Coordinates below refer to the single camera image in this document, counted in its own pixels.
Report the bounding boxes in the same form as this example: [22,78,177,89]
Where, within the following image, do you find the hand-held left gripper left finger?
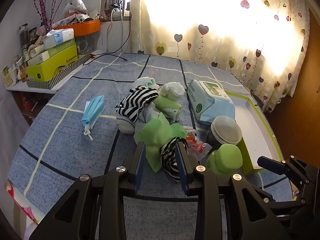
[29,141,146,240]

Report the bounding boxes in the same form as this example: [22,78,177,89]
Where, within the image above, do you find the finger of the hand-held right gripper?
[257,156,292,177]

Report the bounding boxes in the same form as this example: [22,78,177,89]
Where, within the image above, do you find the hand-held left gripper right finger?
[174,141,292,240]

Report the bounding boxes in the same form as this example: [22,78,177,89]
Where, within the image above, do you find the small black white striped sock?
[160,137,188,182]

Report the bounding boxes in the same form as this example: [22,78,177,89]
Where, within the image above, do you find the lime-green box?
[224,90,285,175]

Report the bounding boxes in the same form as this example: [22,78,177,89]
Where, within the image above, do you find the green cloth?
[134,112,188,173]

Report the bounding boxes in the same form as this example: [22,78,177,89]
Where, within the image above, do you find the large black white striped sock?
[115,86,160,123]

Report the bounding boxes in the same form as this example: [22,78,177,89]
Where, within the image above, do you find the green sock with animal print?
[154,96,182,123]

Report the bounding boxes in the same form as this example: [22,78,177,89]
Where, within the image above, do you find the light blue white sock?
[132,77,160,90]

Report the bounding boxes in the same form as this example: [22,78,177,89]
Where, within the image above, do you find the red snack wrapper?
[185,129,213,160]

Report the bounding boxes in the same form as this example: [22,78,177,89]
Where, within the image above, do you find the pale grey-blue cloth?
[136,105,163,130]

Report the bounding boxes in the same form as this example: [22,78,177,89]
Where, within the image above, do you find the plastic jar with lid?
[207,116,243,153]

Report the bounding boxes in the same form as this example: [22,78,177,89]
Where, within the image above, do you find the wooden wardrobe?
[265,7,320,170]

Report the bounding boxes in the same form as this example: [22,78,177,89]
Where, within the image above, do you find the blue face mask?
[82,95,105,142]

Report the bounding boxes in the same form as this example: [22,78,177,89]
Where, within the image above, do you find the wet wipes pack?
[187,79,235,125]

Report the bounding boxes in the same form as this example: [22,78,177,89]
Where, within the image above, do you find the floral blanket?
[5,177,44,225]

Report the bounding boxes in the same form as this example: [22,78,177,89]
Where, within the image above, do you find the striped shallow box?
[26,52,92,89]

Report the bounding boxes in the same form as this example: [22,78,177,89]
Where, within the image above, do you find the green cardboard box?
[26,44,78,82]

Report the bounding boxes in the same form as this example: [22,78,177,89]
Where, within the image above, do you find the heart-print curtain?
[131,0,310,113]

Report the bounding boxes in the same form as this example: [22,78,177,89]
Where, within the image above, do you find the white green carton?
[27,39,77,67]

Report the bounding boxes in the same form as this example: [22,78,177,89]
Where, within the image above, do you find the orange tray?
[54,19,101,37]

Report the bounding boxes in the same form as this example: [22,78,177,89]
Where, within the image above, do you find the tissue box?
[44,28,75,49]

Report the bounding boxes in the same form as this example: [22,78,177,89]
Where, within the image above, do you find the dark glass jar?
[19,24,29,52]

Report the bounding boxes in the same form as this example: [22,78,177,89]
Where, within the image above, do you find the white plastic bag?
[63,0,88,14]

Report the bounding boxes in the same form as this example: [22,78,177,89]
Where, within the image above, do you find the dried red flower branches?
[28,0,75,30]

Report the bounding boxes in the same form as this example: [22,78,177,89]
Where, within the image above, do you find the black cable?
[83,12,132,65]

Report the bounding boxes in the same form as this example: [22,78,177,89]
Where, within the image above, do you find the white cable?
[107,9,123,53]

